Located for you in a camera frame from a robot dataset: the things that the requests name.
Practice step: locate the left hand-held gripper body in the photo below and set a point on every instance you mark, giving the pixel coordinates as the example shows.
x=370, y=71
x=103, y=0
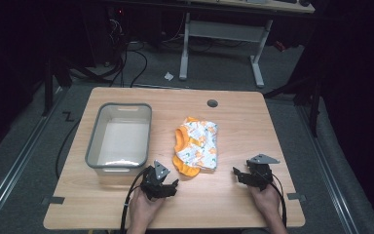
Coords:
x=152, y=183

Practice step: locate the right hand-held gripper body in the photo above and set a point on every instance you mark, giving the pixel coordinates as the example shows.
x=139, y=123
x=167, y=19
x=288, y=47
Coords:
x=260, y=174

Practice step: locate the person's right hand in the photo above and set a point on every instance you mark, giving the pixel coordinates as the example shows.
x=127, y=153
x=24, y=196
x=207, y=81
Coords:
x=266, y=200

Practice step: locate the person's left hand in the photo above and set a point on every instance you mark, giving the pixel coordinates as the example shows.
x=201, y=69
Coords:
x=144, y=209

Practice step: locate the grey tape strip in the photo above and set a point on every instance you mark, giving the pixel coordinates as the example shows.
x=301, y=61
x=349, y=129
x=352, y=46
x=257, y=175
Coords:
x=54, y=200
x=296, y=196

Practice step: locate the orange and white printed pants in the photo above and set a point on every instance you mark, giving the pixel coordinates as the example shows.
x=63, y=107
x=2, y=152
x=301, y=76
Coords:
x=198, y=146

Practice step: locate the white bin with grey rim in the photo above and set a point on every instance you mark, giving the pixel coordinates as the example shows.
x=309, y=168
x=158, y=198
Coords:
x=121, y=139

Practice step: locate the black metal stand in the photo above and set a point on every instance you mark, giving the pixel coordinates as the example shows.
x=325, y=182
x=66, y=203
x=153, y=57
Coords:
x=305, y=94
x=48, y=87

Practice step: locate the crumpled white paper scrap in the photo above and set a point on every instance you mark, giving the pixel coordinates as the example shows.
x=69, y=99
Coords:
x=168, y=76

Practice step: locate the white-legged wooden desk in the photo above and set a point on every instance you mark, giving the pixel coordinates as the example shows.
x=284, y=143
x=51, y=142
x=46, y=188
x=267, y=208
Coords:
x=227, y=31

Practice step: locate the metal floor rail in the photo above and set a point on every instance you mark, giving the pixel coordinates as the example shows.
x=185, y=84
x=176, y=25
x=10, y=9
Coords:
x=16, y=165
x=328, y=165

